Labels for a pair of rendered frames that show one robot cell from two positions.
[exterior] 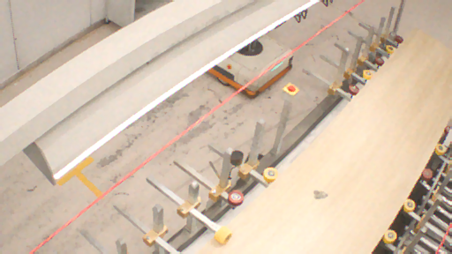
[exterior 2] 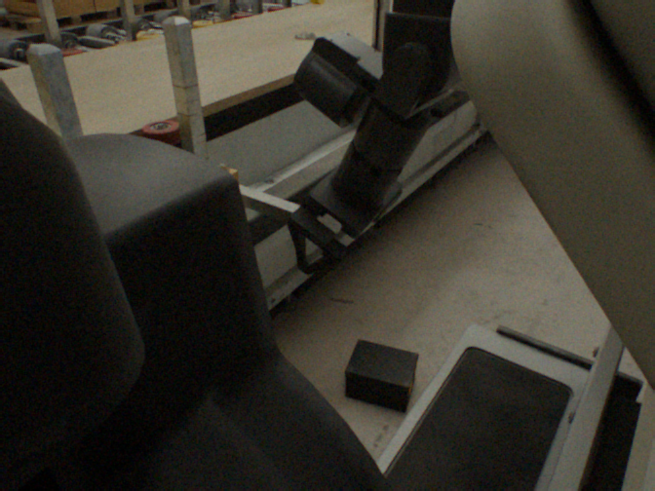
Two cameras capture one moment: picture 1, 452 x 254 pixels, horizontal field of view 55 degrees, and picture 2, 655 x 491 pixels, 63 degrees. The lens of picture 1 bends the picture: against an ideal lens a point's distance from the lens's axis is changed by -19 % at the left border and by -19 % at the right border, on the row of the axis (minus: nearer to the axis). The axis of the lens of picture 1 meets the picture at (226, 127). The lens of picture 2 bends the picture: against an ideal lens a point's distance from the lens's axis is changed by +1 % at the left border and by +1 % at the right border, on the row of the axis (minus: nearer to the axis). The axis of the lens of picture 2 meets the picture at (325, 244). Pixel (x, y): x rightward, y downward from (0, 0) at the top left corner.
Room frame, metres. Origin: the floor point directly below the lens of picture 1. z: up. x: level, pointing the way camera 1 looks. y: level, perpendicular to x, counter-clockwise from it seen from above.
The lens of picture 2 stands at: (3.73, -0.43, 1.32)
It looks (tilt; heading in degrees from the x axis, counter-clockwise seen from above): 33 degrees down; 182
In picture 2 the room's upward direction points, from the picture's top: straight up
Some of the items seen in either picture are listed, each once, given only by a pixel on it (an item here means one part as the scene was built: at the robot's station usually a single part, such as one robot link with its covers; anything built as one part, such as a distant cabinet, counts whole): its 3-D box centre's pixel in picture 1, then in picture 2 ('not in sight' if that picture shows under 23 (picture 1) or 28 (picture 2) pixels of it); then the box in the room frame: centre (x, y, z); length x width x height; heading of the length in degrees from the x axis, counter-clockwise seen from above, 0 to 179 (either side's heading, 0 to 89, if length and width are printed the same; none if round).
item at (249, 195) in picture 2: (327, 85); (231, 193); (2.73, -0.65, 0.80); 0.43 x 0.03 x 0.04; 57
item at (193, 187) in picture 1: (192, 212); not in sight; (1.48, 0.10, 0.87); 0.04 x 0.04 x 0.48; 57
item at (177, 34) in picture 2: (340, 74); (194, 145); (2.73, -0.72, 0.91); 0.04 x 0.04 x 0.48; 57
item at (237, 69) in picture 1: (245, 56); not in sight; (3.71, -0.08, 0.16); 0.67 x 0.64 x 0.25; 57
